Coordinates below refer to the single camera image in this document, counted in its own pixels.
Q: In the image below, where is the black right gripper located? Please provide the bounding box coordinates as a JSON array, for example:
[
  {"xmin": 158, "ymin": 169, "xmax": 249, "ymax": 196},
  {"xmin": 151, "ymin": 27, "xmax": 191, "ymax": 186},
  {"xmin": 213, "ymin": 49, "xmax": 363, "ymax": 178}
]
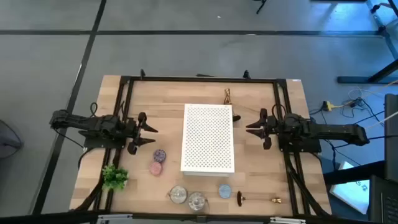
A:
[{"xmin": 246, "ymin": 108, "xmax": 283, "ymax": 151}]

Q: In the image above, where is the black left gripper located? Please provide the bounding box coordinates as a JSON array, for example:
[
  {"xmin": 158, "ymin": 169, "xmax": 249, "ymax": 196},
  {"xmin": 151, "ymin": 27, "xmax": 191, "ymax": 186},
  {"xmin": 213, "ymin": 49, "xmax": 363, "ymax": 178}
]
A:
[{"xmin": 123, "ymin": 111, "xmax": 159, "ymax": 156}]

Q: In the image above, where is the purple patterned candle tin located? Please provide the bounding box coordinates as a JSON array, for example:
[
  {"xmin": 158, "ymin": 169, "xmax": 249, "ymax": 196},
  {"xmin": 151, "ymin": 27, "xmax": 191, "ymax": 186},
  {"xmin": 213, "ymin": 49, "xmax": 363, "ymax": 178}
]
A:
[{"xmin": 153, "ymin": 149, "xmax": 167, "ymax": 163}]

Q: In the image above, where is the pink patterned candle tin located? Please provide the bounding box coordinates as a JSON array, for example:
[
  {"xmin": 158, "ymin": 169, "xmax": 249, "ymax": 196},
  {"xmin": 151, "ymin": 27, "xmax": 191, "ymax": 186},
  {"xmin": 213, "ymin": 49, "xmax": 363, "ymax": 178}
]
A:
[{"xmin": 149, "ymin": 161, "xmax": 163, "ymax": 177}]

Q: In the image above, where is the tall gold candlestick holder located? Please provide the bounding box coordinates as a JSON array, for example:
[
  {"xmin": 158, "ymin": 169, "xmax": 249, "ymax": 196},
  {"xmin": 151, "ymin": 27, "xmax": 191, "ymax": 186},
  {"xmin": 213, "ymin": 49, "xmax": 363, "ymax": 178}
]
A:
[{"xmin": 223, "ymin": 88, "xmax": 233, "ymax": 106}]

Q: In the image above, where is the medium gold candlestick holder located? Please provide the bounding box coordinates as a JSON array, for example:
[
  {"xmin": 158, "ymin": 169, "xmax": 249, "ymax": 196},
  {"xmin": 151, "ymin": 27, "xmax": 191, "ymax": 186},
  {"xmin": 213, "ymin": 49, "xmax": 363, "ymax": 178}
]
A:
[{"xmin": 236, "ymin": 190, "xmax": 283, "ymax": 208}]

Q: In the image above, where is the blue patterned candle tin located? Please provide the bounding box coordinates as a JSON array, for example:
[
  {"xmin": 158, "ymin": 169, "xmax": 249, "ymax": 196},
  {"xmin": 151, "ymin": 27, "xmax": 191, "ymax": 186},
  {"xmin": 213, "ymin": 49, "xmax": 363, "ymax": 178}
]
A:
[{"xmin": 218, "ymin": 184, "xmax": 233, "ymax": 200}]

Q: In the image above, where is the green artificial plant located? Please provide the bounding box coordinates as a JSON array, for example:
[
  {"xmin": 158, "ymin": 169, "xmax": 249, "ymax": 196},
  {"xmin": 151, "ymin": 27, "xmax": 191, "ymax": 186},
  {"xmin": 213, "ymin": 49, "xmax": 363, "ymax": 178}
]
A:
[{"xmin": 101, "ymin": 164, "xmax": 130, "ymax": 191}]

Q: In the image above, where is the white perforated metal tray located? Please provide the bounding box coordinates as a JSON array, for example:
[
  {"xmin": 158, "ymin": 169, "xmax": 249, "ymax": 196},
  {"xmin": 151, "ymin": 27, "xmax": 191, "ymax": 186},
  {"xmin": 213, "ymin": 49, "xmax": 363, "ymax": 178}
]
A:
[{"xmin": 180, "ymin": 103, "xmax": 236, "ymax": 177}]

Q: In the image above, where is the yellow power plug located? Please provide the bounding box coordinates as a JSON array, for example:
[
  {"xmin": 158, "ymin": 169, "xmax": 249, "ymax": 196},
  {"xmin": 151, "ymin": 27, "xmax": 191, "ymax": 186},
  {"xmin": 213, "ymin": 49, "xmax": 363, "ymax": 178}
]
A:
[{"xmin": 322, "ymin": 100, "xmax": 337, "ymax": 112}]

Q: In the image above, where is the black beam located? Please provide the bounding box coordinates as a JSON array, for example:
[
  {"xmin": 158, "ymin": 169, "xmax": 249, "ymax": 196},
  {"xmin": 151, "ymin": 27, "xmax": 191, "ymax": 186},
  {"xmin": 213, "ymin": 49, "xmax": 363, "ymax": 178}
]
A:
[{"xmin": 322, "ymin": 160, "xmax": 386, "ymax": 186}]

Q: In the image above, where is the white box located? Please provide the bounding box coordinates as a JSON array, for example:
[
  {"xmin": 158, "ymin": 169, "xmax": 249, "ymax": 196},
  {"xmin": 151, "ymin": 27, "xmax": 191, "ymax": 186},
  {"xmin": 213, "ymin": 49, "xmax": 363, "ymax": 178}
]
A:
[{"xmin": 328, "ymin": 160, "xmax": 371, "ymax": 215}]

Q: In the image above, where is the black rig crossbar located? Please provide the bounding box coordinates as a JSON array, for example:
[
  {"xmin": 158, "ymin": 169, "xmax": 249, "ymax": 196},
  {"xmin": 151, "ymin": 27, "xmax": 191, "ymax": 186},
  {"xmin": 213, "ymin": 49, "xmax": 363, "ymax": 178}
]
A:
[{"xmin": 0, "ymin": 210, "xmax": 398, "ymax": 224}]

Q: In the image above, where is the black monitor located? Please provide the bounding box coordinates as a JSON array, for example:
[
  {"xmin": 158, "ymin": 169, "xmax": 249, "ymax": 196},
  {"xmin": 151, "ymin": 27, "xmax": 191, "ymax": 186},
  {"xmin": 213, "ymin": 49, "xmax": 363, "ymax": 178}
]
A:
[{"xmin": 384, "ymin": 93, "xmax": 398, "ymax": 183}]

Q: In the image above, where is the black laptop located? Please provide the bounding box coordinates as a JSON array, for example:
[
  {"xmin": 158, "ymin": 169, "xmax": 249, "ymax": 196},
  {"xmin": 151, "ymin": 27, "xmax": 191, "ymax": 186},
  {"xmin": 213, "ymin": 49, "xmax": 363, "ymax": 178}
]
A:
[{"xmin": 368, "ymin": 174, "xmax": 398, "ymax": 224}]

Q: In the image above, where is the black office chair base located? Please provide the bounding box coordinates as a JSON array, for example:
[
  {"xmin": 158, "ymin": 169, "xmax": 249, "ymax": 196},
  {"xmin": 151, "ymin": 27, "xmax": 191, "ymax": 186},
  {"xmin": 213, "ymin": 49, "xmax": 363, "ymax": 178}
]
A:
[{"xmin": 366, "ymin": 0, "xmax": 398, "ymax": 60}]

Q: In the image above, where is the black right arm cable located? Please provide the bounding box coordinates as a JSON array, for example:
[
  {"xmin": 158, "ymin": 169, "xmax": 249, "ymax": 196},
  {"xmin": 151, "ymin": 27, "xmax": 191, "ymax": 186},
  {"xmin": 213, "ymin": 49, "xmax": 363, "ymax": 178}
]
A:
[{"xmin": 271, "ymin": 103, "xmax": 287, "ymax": 118}]

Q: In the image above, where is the black aluminium table frame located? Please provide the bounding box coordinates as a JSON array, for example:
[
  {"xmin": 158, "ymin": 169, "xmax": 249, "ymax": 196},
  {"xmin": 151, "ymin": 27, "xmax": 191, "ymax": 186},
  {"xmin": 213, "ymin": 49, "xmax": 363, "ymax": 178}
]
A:
[{"xmin": 70, "ymin": 74, "xmax": 333, "ymax": 218}]

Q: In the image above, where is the silver rig bracket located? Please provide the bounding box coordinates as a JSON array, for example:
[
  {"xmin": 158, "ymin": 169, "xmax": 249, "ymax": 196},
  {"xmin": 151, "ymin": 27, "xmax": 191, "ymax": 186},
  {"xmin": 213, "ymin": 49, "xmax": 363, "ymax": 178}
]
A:
[
  {"xmin": 269, "ymin": 217, "xmax": 307, "ymax": 224},
  {"xmin": 96, "ymin": 213, "xmax": 134, "ymax": 224}
]

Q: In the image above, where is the white floor cable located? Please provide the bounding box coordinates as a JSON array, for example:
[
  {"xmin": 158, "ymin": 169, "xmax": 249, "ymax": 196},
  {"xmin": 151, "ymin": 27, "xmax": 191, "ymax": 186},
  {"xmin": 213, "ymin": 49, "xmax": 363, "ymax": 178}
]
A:
[{"xmin": 347, "ymin": 88, "xmax": 376, "ymax": 105}]

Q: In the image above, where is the beige cord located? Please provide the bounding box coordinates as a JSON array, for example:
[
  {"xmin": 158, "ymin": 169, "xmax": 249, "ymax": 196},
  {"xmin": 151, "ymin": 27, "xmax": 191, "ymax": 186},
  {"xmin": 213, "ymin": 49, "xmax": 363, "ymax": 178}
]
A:
[
  {"xmin": 351, "ymin": 79, "xmax": 398, "ymax": 103},
  {"xmin": 365, "ymin": 110, "xmax": 398, "ymax": 129}
]

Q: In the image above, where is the black floor cable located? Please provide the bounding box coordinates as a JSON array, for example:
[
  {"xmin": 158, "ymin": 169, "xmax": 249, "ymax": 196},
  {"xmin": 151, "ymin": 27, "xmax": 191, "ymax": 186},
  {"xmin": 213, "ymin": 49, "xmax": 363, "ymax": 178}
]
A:
[{"xmin": 323, "ymin": 133, "xmax": 398, "ymax": 169}]

